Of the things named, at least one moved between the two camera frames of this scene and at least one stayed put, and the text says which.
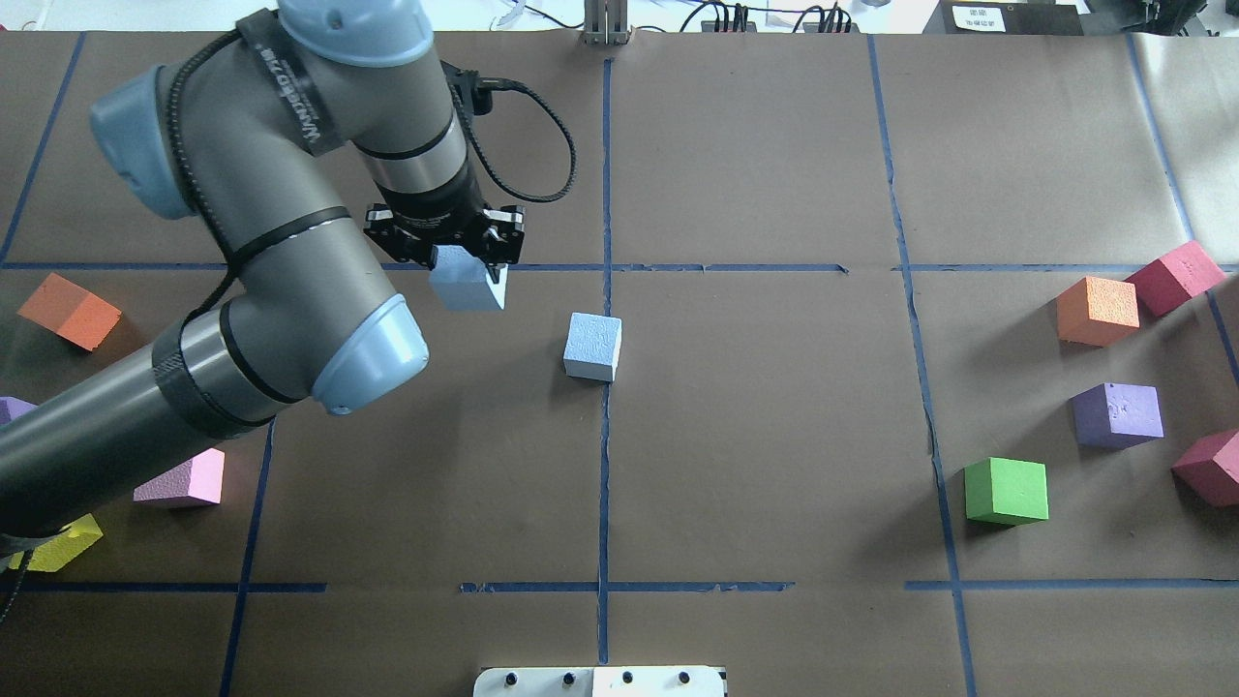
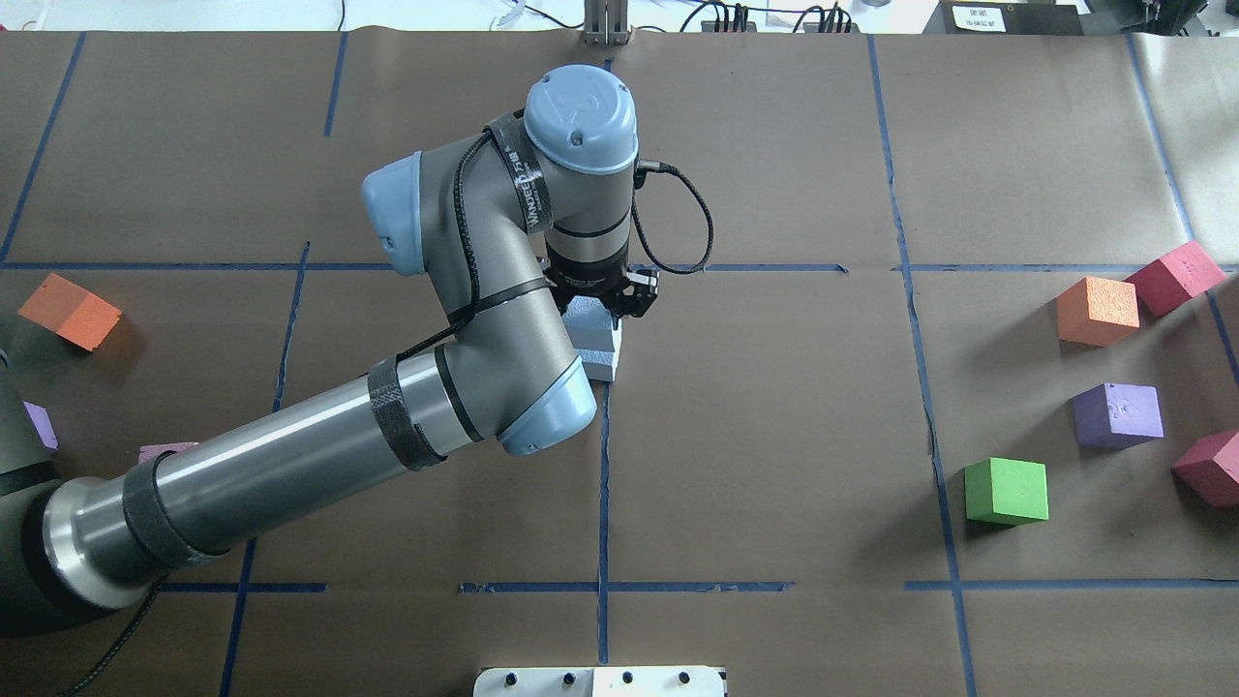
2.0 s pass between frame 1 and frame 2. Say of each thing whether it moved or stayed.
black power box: stayed
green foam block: stayed
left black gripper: moved
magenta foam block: stayed
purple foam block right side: stayed
